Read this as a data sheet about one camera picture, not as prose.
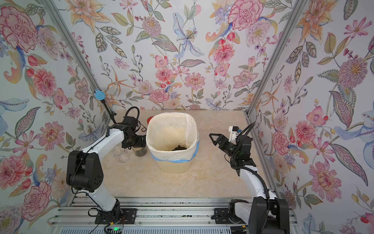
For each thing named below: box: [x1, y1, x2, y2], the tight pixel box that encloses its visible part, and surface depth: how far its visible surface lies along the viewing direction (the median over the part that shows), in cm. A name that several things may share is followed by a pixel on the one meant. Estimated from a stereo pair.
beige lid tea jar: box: [131, 146, 147, 157], surface depth 97 cm
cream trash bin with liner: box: [145, 112, 200, 174], surface depth 82 cm
